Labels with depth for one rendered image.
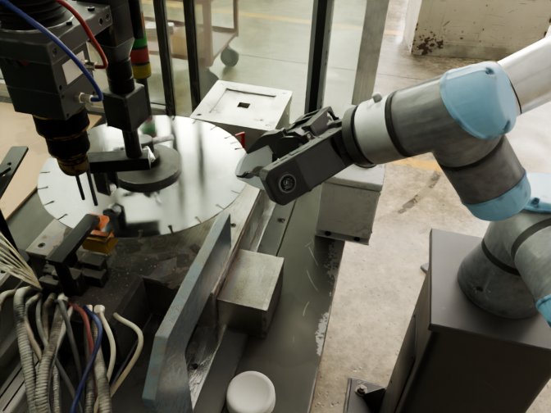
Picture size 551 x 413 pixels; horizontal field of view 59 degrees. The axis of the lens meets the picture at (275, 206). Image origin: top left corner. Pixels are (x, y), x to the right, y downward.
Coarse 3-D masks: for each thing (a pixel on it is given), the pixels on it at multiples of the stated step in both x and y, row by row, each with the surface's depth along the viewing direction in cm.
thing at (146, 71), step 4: (132, 64) 97; (140, 64) 97; (144, 64) 98; (148, 64) 99; (132, 68) 98; (136, 68) 98; (140, 68) 98; (144, 68) 98; (148, 68) 99; (136, 72) 98; (140, 72) 98; (144, 72) 99; (148, 72) 99; (136, 76) 99; (140, 76) 99; (144, 76) 99; (148, 76) 100
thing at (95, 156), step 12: (132, 132) 65; (132, 144) 66; (96, 156) 68; (108, 156) 68; (120, 156) 68; (132, 156) 68; (144, 156) 68; (96, 168) 68; (108, 168) 68; (120, 168) 68; (132, 168) 69; (144, 168) 69; (96, 180) 70; (108, 192) 70
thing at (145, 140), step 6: (144, 138) 76; (150, 138) 76; (156, 138) 77; (162, 138) 77; (168, 138) 78; (144, 144) 75; (150, 144) 76; (114, 150) 74; (120, 150) 75; (150, 150) 75; (150, 156) 73
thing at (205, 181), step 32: (96, 128) 88; (160, 128) 89; (192, 128) 89; (192, 160) 81; (224, 160) 82; (64, 192) 74; (96, 192) 74; (128, 192) 74; (160, 192) 75; (192, 192) 75; (224, 192) 75; (64, 224) 69; (128, 224) 69; (160, 224) 69; (192, 224) 69
